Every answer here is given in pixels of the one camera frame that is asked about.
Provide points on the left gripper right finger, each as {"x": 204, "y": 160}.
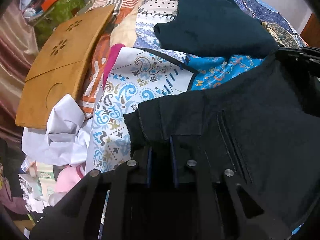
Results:
{"x": 225, "y": 207}

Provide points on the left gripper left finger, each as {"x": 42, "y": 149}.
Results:
{"x": 114, "y": 204}

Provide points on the black pants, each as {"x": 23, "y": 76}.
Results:
{"x": 263, "y": 125}

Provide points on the brown wooden door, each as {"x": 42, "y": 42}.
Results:
{"x": 311, "y": 31}

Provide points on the white crumpled cloth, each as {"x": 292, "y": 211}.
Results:
{"x": 65, "y": 141}

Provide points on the dark teal folded garment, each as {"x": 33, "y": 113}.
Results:
{"x": 210, "y": 28}

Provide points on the patterned blue patchwork bedsheet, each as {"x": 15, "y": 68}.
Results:
{"x": 132, "y": 68}

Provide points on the wooden lap desk board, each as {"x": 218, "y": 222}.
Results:
{"x": 60, "y": 67}

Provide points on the orange striped blanket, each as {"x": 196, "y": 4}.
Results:
{"x": 107, "y": 30}

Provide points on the pink satin curtain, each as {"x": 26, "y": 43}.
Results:
{"x": 18, "y": 51}

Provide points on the green patterned bag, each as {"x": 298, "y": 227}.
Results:
{"x": 59, "y": 12}

